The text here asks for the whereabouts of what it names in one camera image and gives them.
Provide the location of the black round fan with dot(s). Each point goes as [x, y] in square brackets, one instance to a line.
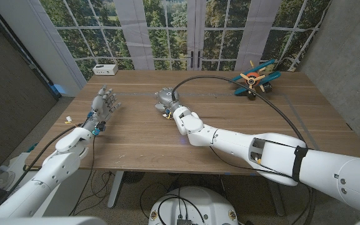
[133, 176]

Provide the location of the white shoe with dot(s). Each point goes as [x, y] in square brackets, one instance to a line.
[3, 180]

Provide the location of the teal wooden toy airplane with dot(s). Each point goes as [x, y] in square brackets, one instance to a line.
[252, 78]

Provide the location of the white flat floor panel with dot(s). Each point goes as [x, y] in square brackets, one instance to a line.
[17, 162]

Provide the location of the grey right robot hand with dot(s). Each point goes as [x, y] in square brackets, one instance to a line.
[167, 97]

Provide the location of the printed window forest backdrop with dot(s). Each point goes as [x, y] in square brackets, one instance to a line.
[167, 31]

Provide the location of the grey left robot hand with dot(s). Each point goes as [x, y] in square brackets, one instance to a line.
[103, 104]

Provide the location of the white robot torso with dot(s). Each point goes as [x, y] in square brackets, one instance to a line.
[195, 206]

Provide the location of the white power box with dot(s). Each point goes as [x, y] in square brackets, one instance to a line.
[105, 69]

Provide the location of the grey table leg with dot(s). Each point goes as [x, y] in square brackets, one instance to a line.
[276, 200]
[116, 190]

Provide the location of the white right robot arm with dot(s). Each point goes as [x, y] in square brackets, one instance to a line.
[277, 153]

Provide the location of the dark brown door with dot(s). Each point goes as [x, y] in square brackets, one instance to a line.
[11, 93]

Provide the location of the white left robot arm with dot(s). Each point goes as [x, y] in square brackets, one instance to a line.
[55, 165]

